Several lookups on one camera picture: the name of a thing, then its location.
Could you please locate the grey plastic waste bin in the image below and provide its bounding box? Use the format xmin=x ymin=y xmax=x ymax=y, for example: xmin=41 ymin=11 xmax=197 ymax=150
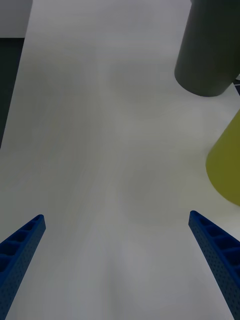
xmin=173 ymin=0 xmax=240 ymax=98

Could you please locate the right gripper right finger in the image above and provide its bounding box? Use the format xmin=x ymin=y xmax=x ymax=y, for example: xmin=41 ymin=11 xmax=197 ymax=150
xmin=187 ymin=210 xmax=240 ymax=320

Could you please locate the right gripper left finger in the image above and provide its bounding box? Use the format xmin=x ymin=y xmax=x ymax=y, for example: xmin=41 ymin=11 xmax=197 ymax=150
xmin=0 ymin=213 xmax=47 ymax=320

